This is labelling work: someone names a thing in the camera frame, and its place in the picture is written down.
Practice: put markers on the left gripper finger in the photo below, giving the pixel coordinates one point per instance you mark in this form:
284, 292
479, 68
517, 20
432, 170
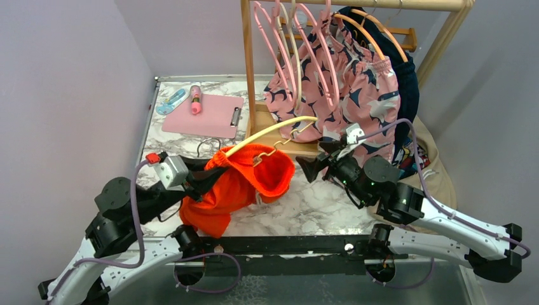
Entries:
199, 165
199, 183

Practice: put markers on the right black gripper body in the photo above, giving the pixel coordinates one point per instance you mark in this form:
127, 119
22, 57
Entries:
347, 171

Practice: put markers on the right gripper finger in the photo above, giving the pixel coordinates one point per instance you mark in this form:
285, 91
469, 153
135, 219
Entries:
339, 148
311, 167

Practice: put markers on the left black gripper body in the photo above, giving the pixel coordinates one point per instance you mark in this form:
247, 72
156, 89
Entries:
159, 202

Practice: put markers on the orange shorts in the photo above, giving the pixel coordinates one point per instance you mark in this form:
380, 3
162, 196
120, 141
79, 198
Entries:
253, 172

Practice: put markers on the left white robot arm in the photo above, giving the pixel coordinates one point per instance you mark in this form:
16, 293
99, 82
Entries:
112, 253

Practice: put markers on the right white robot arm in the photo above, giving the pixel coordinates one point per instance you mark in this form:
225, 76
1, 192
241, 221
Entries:
417, 226

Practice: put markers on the pink shark print shorts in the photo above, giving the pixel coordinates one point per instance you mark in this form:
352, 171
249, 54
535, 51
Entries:
368, 87

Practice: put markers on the pink hanger holding shorts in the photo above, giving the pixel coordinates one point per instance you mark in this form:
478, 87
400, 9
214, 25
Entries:
331, 91

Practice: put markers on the orange wooden hanger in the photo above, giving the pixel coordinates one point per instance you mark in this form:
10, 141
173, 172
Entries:
379, 29

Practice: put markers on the cream hanger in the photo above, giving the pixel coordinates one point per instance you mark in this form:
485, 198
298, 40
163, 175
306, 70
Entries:
295, 69

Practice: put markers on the pink clipboard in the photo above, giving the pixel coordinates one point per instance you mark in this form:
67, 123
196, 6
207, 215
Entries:
219, 117

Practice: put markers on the colourful print garment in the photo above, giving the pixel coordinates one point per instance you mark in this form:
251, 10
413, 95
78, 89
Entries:
405, 161

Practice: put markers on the light blue package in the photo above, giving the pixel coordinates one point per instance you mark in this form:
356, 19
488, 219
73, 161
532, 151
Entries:
172, 102

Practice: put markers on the wooden clothes rack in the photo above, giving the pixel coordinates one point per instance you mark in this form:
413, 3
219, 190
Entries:
260, 124

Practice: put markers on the pink tube bottle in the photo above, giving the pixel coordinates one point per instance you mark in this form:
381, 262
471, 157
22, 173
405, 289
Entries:
195, 96

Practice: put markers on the beige garment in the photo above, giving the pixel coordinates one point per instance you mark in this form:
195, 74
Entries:
437, 180

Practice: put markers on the navy blue garment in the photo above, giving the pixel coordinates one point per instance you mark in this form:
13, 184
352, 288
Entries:
405, 70

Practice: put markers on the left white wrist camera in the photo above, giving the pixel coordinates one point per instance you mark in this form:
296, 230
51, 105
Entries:
171, 170

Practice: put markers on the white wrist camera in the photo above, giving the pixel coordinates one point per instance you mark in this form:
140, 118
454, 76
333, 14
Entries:
351, 140
171, 170

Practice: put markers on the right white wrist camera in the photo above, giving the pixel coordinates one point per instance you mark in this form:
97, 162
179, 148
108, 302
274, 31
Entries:
351, 140

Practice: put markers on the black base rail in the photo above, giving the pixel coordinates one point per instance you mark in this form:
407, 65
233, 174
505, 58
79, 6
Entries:
281, 256

